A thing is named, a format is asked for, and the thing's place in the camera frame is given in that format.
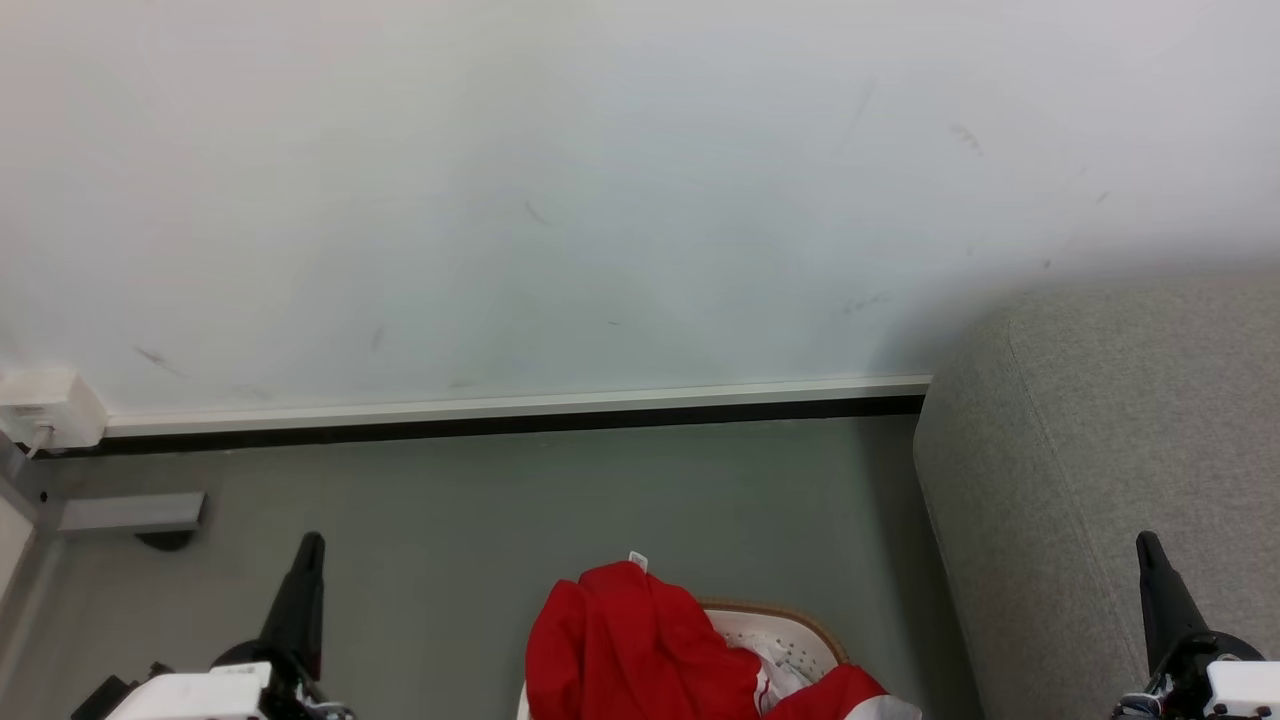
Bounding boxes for red garment with white tag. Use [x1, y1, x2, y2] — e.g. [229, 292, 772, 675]
[525, 550, 766, 720]

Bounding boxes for white and black baseboard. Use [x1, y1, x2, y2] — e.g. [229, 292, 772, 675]
[30, 375, 933, 459]

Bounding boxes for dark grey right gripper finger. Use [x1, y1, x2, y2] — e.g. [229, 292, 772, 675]
[1137, 533, 1177, 677]
[1146, 533, 1214, 657]

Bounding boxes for red garment with white trim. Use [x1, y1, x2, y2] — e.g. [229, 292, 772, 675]
[755, 662, 923, 720]

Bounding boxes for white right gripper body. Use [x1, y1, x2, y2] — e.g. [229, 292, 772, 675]
[1113, 632, 1280, 720]

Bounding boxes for grey metal bar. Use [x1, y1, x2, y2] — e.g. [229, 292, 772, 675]
[57, 491, 207, 534]

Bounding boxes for white wall power box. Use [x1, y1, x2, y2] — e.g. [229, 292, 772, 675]
[0, 367, 109, 453]

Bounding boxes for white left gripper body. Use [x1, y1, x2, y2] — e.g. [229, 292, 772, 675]
[75, 640, 353, 720]

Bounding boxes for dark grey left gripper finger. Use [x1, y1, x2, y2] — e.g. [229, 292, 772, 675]
[262, 533, 314, 658]
[290, 533, 327, 683]

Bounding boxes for grey fabric sofa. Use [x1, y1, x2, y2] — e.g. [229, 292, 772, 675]
[912, 275, 1280, 720]

